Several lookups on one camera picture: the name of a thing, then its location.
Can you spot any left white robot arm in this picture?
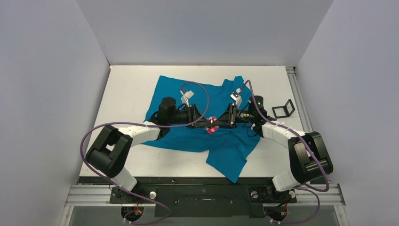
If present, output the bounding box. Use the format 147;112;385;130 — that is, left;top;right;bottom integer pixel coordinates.
85;97;211;202

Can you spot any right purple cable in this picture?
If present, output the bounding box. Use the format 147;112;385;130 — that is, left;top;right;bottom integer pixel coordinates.
240;80;330;225

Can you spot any aluminium front rail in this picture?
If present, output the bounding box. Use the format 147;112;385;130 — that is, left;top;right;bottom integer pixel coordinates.
65;184;346;207

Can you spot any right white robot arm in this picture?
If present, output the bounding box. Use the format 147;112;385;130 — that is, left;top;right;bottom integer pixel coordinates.
210;96;333;201

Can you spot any blue t-shirt garment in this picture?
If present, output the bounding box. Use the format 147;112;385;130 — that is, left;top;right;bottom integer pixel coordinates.
145;76;260;183

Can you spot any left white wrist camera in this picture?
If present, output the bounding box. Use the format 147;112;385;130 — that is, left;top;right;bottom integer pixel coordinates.
180;90;194;107

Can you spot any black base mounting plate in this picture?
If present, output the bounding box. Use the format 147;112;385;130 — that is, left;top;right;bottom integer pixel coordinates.
78;176;328;218

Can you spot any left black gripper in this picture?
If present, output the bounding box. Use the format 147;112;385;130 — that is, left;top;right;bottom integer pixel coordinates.
168;104;211;129

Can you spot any purple cable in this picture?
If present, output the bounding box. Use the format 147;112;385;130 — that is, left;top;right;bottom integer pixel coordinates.
80;81;210;226
240;80;330;225

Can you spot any black square frame stand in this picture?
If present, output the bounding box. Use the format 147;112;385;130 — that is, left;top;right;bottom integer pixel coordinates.
272;99;295;119

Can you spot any aluminium side rail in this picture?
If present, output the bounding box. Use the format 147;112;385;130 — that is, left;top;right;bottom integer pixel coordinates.
285;66;326;176

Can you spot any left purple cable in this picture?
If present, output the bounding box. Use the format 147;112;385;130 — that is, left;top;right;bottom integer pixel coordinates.
80;81;210;226

